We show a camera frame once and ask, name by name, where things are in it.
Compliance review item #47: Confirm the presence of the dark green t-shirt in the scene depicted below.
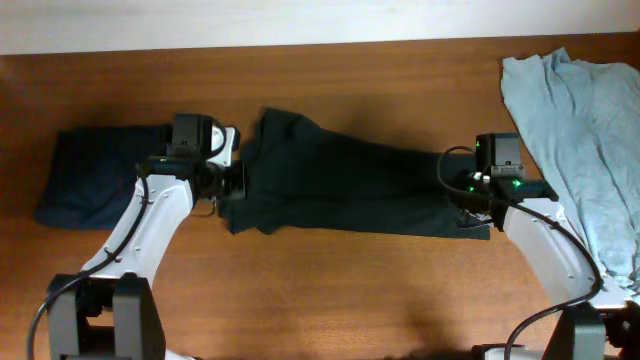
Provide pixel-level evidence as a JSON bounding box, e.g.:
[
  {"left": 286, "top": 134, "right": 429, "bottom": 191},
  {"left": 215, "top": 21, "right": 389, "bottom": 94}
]
[{"left": 219, "top": 108, "right": 490, "bottom": 240}]

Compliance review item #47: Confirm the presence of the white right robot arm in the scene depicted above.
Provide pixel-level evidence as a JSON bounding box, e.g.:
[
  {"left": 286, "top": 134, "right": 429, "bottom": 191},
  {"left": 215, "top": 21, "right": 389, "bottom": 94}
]
[{"left": 441, "top": 133, "right": 639, "bottom": 360}]

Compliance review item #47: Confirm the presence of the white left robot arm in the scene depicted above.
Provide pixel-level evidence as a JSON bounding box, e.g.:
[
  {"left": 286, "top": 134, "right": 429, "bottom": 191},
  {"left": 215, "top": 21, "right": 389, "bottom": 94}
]
[{"left": 37, "top": 113, "right": 246, "bottom": 360}]

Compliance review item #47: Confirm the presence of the folded navy blue garment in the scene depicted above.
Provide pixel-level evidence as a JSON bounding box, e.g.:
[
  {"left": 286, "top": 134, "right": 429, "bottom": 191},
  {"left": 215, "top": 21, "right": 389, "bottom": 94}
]
[{"left": 34, "top": 124, "right": 172, "bottom": 230}]

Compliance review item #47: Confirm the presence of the light blue t-shirt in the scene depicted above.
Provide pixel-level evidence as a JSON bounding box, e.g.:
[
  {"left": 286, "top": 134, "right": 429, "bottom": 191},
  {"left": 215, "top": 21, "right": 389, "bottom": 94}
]
[{"left": 501, "top": 48, "right": 639, "bottom": 299}]

